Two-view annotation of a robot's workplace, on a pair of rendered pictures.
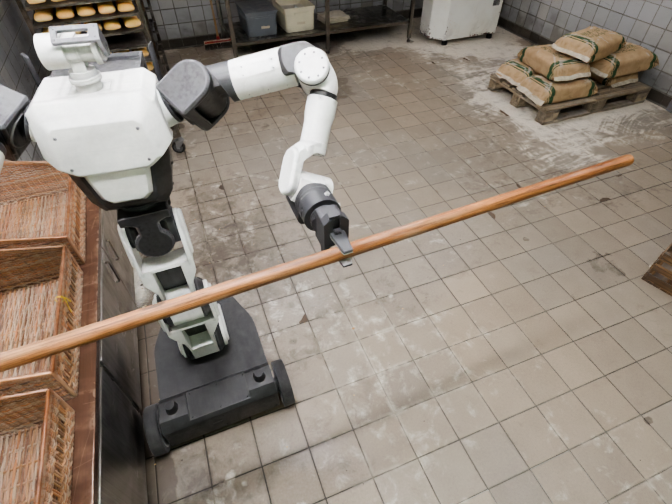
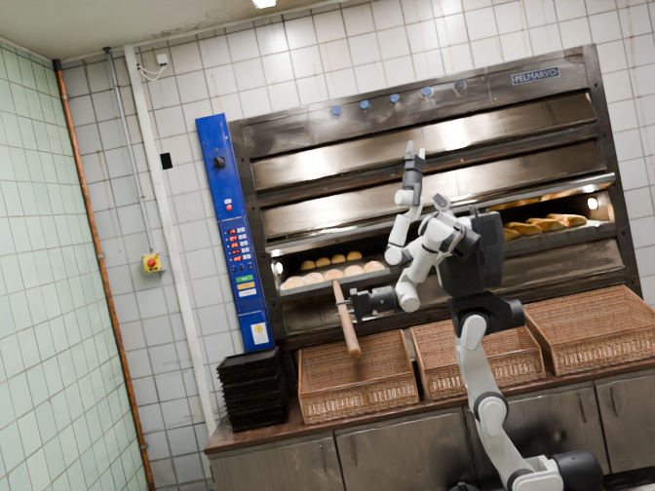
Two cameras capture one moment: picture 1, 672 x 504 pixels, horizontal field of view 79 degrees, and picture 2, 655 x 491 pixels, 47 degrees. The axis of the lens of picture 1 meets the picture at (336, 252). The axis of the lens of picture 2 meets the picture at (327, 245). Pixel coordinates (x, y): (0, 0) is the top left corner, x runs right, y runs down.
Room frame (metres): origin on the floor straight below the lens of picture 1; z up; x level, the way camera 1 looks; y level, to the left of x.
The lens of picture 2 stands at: (1.66, -2.45, 1.57)
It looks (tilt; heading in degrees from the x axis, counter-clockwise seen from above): 3 degrees down; 114
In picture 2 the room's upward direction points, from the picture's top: 12 degrees counter-clockwise
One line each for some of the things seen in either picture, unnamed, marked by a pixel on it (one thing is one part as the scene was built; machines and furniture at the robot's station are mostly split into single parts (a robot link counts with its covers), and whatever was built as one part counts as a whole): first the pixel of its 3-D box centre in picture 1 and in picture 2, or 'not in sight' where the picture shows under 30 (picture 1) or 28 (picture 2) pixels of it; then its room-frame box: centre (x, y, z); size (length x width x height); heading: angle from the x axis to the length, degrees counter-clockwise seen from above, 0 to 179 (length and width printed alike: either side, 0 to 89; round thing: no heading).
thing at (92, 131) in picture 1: (115, 130); (467, 250); (0.93, 0.55, 1.27); 0.34 x 0.30 x 0.36; 106
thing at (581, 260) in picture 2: not in sight; (449, 285); (0.61, 1.35, 1.02); 1.79 x 0.11 x 0.19; 21
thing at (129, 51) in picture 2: not in sight; (174, 259); (-0.68, 0.83, 1.45); 0.05 x 0.02 x 2.30; 21
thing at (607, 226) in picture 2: not in sight; (443, 259); (0.60, 1.37, 1.16); 1.80 x 0.06 x 0.04; 21
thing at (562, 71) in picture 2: not in sight; (412, 103); (0.60, 1.38, 1.99); 1.80 x 0.08 x 0.21; 21
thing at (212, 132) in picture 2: not in sight; (272, 293); (-0.70, 1.84, 1.07); 1.93 x 0.16 x 2.15; 111
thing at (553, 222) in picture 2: not in sight; (532, 226); (0.99, 1.97, 1.21); 0.61 x 0.48 x 0.06; 111
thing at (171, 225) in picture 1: (152, 227); (473, 322); (0.90, 0.54, 0.97); 0.14 x 0.13 x 0.12; 113
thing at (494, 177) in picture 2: not in sight; (430, 189); (0.61, 1.35, 1.54); 1.79 x 0.11 x 0.19; 21
